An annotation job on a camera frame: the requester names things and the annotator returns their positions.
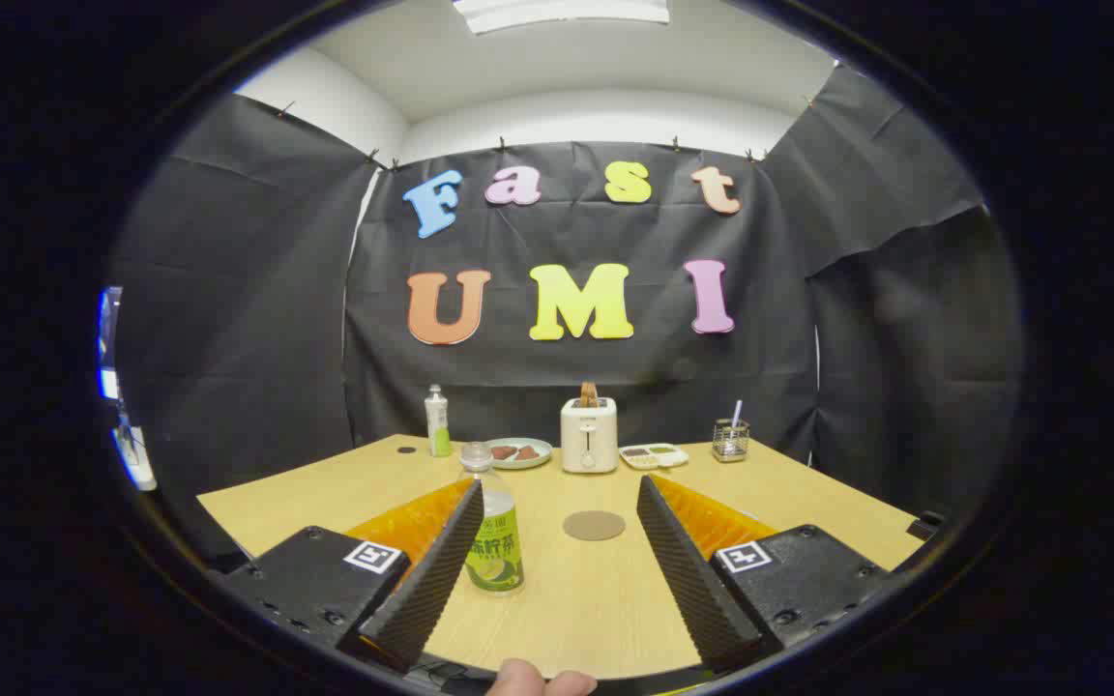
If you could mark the black backdrop cloth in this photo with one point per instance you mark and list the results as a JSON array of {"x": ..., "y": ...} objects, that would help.
[{"x": 567, "y": 377}]

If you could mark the toast slice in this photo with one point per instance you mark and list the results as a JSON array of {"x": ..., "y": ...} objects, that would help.
[{"x": 589, "y": 394}]

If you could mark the green label juice bottle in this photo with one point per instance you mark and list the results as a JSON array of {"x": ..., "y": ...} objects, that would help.
[{"x": 494, "y": 551}]

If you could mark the black clamp on table edge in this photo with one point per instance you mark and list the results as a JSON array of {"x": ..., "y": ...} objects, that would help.
[{"x": 924, "y": 526}]

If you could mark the small white green bottle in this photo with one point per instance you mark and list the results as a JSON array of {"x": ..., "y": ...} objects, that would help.
[{"x": 437, "y": 425}]

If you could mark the wooden table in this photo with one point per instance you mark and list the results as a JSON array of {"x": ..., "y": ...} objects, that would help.
[{"x": 567, "y": 609}]

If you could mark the ceiling light panel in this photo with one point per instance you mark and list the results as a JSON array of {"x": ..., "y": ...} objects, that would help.
[{"x": 562, "y": 12}]

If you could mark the pale green plate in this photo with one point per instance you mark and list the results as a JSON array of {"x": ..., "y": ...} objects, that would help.
[{"x": 518, "y": 462}]

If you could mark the white divided tray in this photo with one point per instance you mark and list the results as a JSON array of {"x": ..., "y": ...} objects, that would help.
[{"x": 654, "y": 456}]

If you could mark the round brown coaster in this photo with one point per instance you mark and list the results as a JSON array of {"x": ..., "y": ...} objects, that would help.
[{"x": 594, "y": 526}]

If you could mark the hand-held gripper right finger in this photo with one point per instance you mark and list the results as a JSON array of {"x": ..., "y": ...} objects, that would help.
[{"x": 692, "y": 580}]

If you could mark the cream toaster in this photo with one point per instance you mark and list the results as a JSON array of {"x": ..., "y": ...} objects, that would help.
[{"x": 588, "y": 440}]

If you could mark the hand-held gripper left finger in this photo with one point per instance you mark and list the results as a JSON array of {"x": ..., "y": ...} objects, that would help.
[{"x": 431, "y": 580}]

